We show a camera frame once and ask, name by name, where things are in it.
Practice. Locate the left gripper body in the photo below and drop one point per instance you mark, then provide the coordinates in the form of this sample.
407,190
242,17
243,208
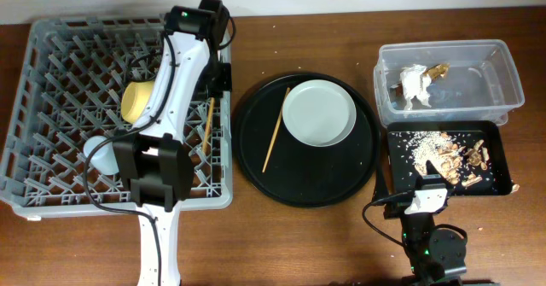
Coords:
215,78

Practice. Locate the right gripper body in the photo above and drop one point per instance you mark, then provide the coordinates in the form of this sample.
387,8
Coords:
397,208

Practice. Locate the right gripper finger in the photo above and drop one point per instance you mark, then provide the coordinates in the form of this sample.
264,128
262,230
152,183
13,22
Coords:
431,170
380,190

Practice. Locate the food scraps and rice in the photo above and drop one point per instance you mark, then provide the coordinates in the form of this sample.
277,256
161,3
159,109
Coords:
457,160

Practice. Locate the wooden chopstick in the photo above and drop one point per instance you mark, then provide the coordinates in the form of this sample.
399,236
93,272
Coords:
208,125
275,132

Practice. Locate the yellow bowl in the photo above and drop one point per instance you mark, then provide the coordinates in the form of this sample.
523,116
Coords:
135,99

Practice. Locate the white napkin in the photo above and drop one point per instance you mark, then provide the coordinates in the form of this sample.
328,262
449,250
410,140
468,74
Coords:
415,83

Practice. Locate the brown gold snack wrapper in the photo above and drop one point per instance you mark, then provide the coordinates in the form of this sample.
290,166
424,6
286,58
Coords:
434,72

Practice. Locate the grey round plate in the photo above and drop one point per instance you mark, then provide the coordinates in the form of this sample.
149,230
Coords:
319,113

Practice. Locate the blue plastic cup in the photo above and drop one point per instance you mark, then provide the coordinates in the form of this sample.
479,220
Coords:
103,160

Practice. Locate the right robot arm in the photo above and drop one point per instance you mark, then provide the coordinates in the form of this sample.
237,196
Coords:
436,253

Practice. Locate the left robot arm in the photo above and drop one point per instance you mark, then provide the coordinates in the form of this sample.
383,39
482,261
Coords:
154,165

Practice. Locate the black rectangular waste tray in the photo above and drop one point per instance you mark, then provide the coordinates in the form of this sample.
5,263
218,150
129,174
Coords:
404,175

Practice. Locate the clear plastic waste bin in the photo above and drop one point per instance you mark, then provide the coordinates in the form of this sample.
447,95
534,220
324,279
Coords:
482,81

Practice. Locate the grey plastic dishwasher rack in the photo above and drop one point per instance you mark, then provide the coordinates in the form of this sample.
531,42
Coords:
71,86

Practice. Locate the round black serving tray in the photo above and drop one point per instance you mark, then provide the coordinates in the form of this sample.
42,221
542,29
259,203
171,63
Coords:
297,174

